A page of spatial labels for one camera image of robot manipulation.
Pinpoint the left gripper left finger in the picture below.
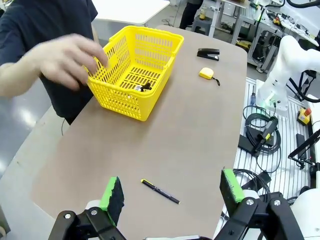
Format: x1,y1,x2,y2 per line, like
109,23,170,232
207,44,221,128
48,176,126,240

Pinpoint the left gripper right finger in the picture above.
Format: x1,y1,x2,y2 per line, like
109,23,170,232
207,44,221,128
214,168,312,240

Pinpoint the white marker with black cap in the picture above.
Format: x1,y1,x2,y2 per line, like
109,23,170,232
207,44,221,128
127,82,154,99

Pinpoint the person's right forearm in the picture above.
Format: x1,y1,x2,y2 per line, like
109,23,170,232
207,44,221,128
0,49,43,98

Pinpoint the yellow plastic shopping basket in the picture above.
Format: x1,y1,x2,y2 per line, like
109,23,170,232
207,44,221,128
86,25,185,123

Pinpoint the person in black t-shirt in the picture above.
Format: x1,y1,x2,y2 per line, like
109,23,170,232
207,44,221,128
0,0,99,126

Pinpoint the person in black trousers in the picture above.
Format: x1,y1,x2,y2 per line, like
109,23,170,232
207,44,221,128
179,0,205,30

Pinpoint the person's right hand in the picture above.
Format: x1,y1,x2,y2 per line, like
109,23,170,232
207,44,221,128
24,33,110,91

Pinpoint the black pen with yellow tip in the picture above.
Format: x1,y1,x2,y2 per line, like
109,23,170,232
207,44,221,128
140,178,181,205

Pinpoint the black power brick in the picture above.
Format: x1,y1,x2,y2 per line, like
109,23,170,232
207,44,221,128
237,134,258,153

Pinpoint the black connector with yellow label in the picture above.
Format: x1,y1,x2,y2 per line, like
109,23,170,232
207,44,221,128
254,116,279,151

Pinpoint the yellow emergency stop box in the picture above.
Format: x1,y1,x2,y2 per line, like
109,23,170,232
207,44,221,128
296,107,312,126

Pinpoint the yellow tape measure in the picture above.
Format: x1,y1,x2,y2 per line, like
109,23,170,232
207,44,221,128
198,67,221,87

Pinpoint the black stapler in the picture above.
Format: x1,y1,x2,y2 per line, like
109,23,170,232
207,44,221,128
196,48,221,62

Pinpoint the large white table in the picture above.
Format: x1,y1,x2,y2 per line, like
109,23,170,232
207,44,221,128
93,0,171,27

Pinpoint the grey stool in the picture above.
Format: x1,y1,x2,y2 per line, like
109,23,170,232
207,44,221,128
191,16,213,36

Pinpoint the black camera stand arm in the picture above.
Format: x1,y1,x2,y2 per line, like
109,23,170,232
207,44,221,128
287,128,320,168

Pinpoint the white slotted base plate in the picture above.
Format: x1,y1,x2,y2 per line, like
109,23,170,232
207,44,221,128
233,76,320,240

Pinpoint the blue handled screwdriver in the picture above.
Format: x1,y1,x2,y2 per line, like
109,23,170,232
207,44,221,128
249,83,257,106

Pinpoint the black right arm cable sleeve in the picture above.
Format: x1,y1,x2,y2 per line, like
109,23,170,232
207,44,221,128
287,69,320,103

